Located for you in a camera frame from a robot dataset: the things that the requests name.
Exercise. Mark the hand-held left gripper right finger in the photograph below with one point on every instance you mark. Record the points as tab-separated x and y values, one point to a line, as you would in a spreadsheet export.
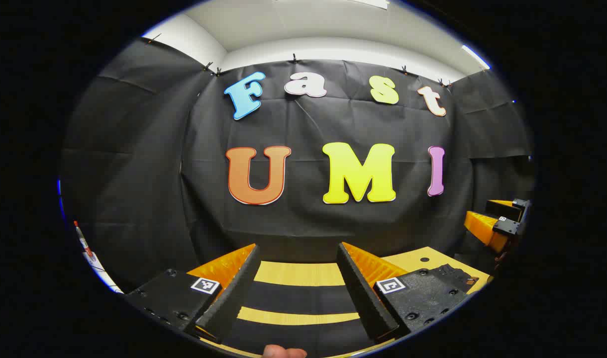
363	298

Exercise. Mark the red and white pen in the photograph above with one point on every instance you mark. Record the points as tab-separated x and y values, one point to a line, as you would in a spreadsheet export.
82	238

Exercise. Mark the black backdrop cloth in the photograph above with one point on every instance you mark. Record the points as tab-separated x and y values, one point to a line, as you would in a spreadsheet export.
303	219

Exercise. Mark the dark blue jeans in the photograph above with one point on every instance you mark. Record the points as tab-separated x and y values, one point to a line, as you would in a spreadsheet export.
303	296

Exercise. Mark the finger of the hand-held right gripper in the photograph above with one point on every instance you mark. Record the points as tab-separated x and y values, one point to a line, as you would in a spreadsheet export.
506	227
505	210

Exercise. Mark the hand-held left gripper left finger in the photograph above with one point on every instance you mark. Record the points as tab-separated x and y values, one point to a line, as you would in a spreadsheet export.
234	298

